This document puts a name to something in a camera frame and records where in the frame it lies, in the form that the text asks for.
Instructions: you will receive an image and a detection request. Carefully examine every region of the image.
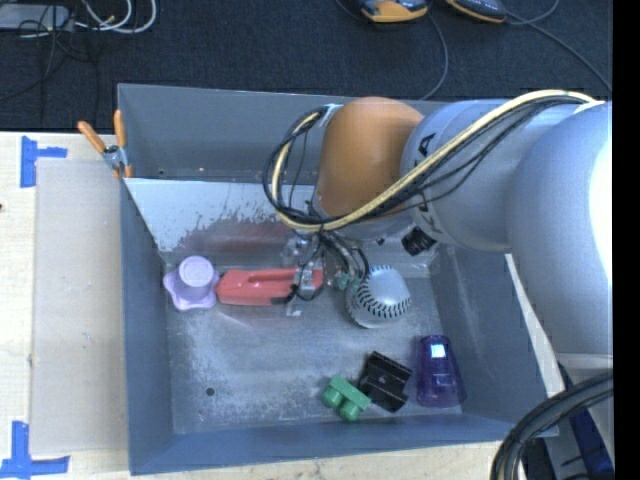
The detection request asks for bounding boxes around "red-brown flat block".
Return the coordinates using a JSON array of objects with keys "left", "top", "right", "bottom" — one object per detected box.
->
[{"left": 215, "top": 267, "right": 326, "bottom": 308}]

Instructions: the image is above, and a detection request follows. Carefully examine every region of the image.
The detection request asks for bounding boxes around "grey metal bin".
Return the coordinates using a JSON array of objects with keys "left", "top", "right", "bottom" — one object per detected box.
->
[{"left": 116, "top": 82, "right": 561, "bottom": 476}]

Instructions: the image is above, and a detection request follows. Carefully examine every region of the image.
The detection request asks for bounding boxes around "silver ball with black stitching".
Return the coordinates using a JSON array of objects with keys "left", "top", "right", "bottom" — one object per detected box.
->
[{"left": 344, "top": 264, "right": 413, "bottom": 330}]

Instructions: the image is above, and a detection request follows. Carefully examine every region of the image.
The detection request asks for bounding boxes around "lavender toy cup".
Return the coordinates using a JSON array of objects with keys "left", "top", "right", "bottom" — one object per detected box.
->
[{"left": 162, "top": 254, "right": 221, "bottom": 313}]

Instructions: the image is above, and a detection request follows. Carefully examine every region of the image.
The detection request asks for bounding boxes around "green toy brick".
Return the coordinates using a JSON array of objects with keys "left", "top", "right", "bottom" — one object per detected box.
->
[{"left": 320, "top": 373, "right": 373, "bottom": 423}]

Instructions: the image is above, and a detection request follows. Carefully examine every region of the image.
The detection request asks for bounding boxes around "black ribbed block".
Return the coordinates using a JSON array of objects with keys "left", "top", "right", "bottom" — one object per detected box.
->
[{"left": 356, "top": 350, "right": 414, "bottom": 414}]

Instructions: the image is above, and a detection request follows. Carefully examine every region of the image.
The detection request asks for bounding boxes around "clear purple cup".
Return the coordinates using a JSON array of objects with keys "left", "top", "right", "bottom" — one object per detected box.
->
[{"left": 415, "top": 334, "right": 468, "bottom": 409}]

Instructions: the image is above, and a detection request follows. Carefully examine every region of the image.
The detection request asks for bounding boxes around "pale flat board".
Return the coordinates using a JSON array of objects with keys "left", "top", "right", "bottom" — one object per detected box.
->
[{"left": 28, "top": 159, "right": 130, "bottom": 457}]

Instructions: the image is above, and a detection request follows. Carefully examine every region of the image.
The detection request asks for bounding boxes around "black cylinder on white bracket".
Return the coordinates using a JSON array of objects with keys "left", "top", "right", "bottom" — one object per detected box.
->
[{"left": 400, "top": 226, "right": 437, "bottom": 258}]

